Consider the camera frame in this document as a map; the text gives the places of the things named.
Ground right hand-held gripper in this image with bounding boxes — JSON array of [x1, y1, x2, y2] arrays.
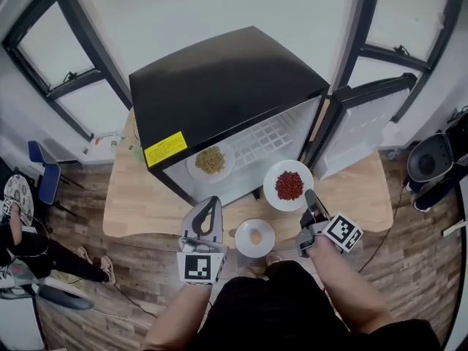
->
[[296, 189, 364, 258]]

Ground white plate with egg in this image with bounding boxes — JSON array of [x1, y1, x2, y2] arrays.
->
[[234, 218, 276, 258]]

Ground white desk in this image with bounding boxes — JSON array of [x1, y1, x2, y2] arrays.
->
[[442, 219, 468, 238]]

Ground black framed window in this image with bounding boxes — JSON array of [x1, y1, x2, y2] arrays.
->
[[1, 0, 135, 142], [331, 0, 465, 124]]

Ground black cable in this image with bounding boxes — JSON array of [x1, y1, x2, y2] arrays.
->
[[113, 283, 158, 320], [358, 184, 407, 273]]

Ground white plate with red beans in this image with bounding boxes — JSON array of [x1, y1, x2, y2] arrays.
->
[[263, 159, 314, 212]]

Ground white plate with yellow grains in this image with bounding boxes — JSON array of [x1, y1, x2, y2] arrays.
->
[[186, 143, 235, 182]]

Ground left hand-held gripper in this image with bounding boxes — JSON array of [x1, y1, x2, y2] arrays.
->
[[178, 196, 228, 287]]

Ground black mini fridge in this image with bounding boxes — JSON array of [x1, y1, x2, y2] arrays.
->
[[128, 26, 418, 208]]

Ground pale green cup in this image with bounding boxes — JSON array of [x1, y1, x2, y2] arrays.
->
[[126, 143, 146, 162]]

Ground floral cushion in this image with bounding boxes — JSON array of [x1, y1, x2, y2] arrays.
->
[[3, 173, 34, 228]]

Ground pile of red beans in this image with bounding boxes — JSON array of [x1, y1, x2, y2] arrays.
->
[[274, 170, 305, 200]]

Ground blue chair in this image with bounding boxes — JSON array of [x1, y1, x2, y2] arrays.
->
[[28, 140, 85, 206]]

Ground person's right forearm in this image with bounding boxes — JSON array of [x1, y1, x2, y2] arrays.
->
[[312, 234, 392, 334]]

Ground person's left forearm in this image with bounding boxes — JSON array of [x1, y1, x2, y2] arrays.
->
[[142, 283, 211, 351]]

